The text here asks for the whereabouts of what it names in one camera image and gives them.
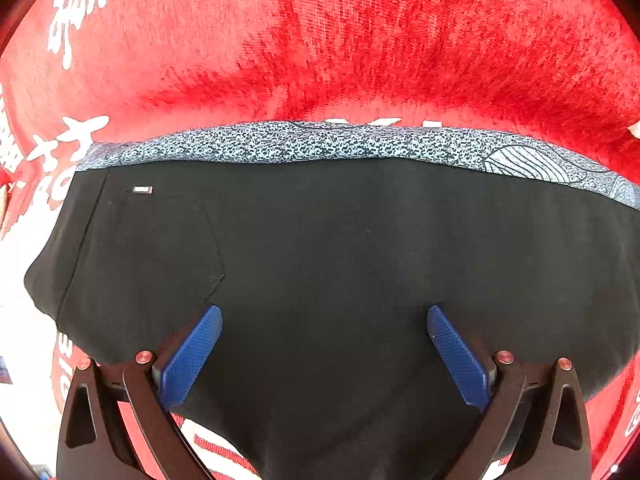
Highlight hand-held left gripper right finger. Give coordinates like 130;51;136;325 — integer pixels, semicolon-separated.
426;304;593;480

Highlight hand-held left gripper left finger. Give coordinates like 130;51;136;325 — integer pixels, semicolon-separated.
56;304;224;480

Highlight black pants with patterned waistband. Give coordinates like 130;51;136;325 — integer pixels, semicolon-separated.
24;121;640;480

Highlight red printed blanket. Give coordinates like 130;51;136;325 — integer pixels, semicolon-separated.
0;0;640;480

